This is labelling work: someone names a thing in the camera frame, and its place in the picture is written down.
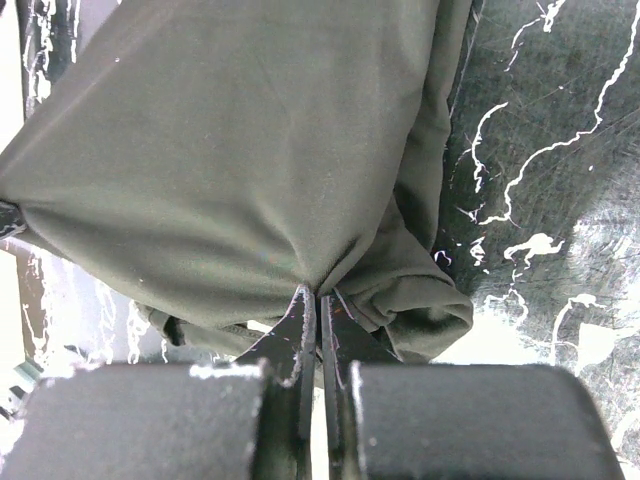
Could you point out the black printed t shirt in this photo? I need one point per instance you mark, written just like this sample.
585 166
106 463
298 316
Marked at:
207 158

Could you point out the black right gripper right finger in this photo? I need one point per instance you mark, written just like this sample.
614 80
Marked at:
346 346

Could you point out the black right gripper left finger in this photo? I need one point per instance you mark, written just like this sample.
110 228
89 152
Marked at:
289 351

